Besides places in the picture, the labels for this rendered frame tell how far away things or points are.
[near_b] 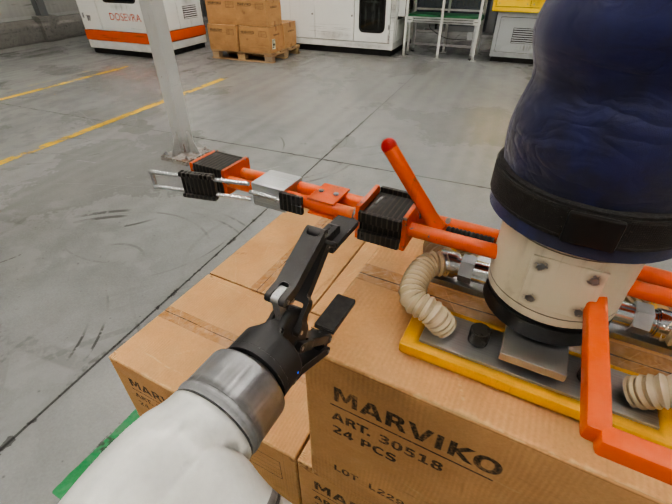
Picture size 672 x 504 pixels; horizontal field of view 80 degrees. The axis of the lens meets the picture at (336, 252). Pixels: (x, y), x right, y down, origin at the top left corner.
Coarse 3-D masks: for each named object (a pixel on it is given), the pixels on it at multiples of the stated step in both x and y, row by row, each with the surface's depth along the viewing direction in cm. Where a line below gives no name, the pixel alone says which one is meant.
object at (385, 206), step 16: (368, 192) 64; (384, 192) 67; (400, 192) 65; (368, 208) 62; (384, 208) 62; (400, 208) 62; (416, 208) 61; (368, 224) 61; (384, 224) 59; (400, 224) 58; (368, 240) 62; (384, 240) 61; (400, 240) 60
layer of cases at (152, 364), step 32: (288, 224) 161; (320, 224) 161; (256, 256) 144; (288, 256) 144; (352, 256) 144; (192, 288) 130; (224, 288) 130; (256, 288) 130; (320, 288) 130; (160, 320) 118; (192, 320) 118; (224, 320) 118; (256, 320) 118; (128, 352) 109; (160, 352) 109; (192, 352) 109; (128, 384) 112; (160, 384) 101; (288, 416) 94; (288, 448) 87; (288, 480) 94; (320, 480) 85
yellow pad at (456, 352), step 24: (408, 336) 58; (432, 336) 57; (456, 336) 57; (480, 336) 54; (432, 360) 56; (456, 360) 55; (480, 360) 54; (576, 360) 54; (504, 384) 52; (528, 384) 51; (552, 384) 51; (576, 384) 51; (552, 408) 50; (576, 408) 49; (624, 408) 48; (648, 432) 46
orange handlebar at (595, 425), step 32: (288, 192) 68; (320, 192) 67; (416, 224) 60; (448, 224) 61; (640, 288) 49; (608, 352) 41; (608, 384) 37; (608, 416) 35; (608, 448) 33; (640, 448) 33
